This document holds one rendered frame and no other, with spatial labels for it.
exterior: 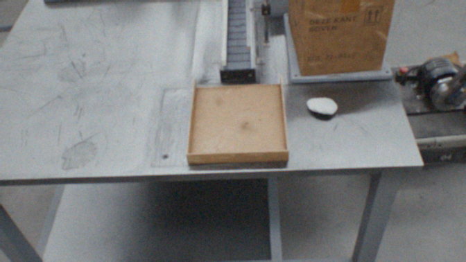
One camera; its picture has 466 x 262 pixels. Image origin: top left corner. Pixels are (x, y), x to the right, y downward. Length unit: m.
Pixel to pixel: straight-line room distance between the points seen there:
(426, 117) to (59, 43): 1.57
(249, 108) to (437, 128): 1.10
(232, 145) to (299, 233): 0.90
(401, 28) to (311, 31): 1.94
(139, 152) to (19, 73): 0.59
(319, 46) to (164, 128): 0.49
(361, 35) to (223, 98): 0.43
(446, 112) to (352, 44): 1.01
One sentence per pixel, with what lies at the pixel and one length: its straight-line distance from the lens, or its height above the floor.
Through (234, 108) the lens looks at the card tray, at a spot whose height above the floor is 0.83.
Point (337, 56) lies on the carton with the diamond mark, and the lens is 1.39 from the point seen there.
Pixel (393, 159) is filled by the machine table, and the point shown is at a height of 0.83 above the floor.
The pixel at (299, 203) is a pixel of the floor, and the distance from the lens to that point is 2.14.
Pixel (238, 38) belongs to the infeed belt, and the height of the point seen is 0.88.
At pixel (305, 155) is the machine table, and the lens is 1.22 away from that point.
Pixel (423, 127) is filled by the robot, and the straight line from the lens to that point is 2.20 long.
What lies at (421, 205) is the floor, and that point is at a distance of 2.23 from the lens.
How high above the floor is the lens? 1.75
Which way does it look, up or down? 46 degrees down
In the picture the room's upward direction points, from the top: 6 degrees counter-clockwise
